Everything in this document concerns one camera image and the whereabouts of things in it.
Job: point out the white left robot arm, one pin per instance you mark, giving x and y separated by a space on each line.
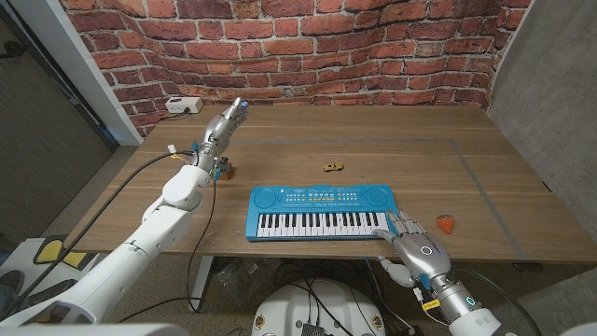
140 247

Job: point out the blue toy piano keyboard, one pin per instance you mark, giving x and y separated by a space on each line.
317 207

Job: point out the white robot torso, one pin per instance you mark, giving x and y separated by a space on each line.
93 330

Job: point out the white power strip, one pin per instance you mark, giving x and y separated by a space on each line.
183 104

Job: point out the orange toy strawberry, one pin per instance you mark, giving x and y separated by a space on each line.
445 224

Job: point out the brown toy brick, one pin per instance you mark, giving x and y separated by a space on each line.
227 173

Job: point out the clear plastic bag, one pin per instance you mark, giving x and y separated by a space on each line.
242 280

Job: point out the red brick printed backdrop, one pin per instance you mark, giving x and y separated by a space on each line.
298 51

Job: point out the yellow black foot pedal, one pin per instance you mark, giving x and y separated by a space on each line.
49 250
77 260

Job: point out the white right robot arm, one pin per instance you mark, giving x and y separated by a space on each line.
466 310

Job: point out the white table leg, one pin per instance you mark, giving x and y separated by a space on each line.
201 284

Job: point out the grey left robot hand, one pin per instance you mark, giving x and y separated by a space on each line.
219 130

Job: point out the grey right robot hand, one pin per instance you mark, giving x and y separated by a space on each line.
420 254

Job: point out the yellow toy car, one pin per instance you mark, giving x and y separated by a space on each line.
333 166

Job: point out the white door frame post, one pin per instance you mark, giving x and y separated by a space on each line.
74 65

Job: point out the blue jeans leg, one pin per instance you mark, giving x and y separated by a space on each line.
5 303

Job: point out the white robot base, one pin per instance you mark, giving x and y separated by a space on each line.
289 308

